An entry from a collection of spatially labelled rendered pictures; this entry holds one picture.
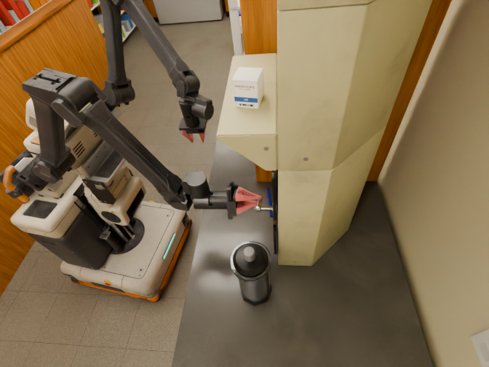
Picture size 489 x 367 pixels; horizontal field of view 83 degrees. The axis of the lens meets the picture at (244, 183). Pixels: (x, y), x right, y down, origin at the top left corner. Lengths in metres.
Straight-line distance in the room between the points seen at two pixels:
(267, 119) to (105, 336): 1.85
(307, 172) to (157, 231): 1.50
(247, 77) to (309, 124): 0.15
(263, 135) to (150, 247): 1.51
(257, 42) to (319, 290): 0.75
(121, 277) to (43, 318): 0.70
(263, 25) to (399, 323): 0.90
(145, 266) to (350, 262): 1.26
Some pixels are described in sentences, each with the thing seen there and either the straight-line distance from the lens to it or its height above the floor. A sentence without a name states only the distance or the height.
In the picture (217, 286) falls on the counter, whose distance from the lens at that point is 0.98.
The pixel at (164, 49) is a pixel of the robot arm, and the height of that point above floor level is 1.44.
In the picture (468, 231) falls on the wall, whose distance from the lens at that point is 0.82.
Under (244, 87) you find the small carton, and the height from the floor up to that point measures 1.56.
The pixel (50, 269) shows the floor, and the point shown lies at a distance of 2.59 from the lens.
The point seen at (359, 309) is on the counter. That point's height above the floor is 0.94.
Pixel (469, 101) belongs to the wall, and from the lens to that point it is 0.83.
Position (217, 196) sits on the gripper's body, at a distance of 0.82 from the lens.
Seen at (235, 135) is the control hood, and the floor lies 1.51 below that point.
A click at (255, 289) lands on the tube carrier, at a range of 0.82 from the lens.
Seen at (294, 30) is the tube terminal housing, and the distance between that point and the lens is 0.42.
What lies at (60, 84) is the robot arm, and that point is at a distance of 0.79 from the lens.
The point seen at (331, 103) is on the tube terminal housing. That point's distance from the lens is 0.49.
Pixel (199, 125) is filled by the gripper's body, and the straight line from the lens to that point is 1.10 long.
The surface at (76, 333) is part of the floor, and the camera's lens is 2.26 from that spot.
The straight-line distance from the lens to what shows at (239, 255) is 0.74.
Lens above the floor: 1.84
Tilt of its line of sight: 50 degrees down
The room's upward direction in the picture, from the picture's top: 8 degrees counter-clockwise
